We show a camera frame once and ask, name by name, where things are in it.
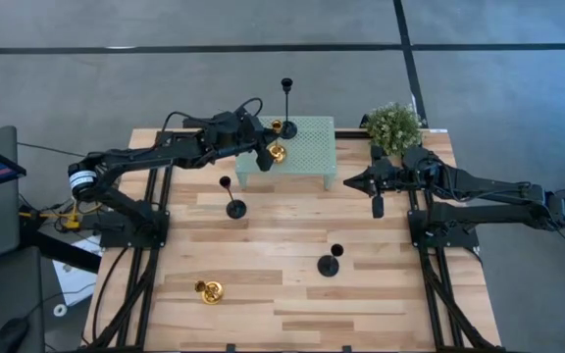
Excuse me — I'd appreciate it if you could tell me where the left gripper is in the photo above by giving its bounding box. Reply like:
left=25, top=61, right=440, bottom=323
left=210, top=113, right=280, bottom=174

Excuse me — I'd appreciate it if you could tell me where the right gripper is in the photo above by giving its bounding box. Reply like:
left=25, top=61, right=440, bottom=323
left=343, top=144, right=407, bottom=220

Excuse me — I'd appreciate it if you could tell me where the gold candlestick holder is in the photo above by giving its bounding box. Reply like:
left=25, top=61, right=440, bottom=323
left=193, top=278, right=226, bottom=306
left=268, top=119, right=288, bottom=165

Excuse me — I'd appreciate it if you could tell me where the black candlestick holder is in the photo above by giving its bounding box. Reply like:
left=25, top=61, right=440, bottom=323
left=218, top=175, right=248, bottom=221
left=278, top=76, right=299, bottom=141
left=317, top=243, right=345, bottom=278

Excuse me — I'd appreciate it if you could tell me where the green perforated metal riser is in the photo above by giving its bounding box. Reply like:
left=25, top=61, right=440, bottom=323
left=234, top=115, right=338, bottom=191

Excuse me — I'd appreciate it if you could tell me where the small green potted plant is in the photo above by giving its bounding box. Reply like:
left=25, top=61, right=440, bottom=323
left=362, top=101, right=424, bottom=158

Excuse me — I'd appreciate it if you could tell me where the yellow clamp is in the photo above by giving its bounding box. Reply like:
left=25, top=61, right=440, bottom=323
left=60, top=199, right=86, bottom=231

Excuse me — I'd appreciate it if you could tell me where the black desk leg bar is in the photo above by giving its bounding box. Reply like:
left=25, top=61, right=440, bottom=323
left=20, top=205, right=102, bottom=274

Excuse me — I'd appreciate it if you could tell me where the white paper sheet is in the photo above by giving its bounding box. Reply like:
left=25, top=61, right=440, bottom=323
left=50, top=234, right=101, bottom=308

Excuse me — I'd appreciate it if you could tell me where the dark desk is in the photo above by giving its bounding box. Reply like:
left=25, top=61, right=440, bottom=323
left=0, top=244, right=47, bottom=353

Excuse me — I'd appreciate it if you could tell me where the computer mouse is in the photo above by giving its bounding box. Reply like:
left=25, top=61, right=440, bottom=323
left=0, top=317, right=31, bottom=353

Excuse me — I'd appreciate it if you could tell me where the black aluminium frame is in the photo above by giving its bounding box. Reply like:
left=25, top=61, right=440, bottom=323
left=83, top=117, right=504, bottom=353

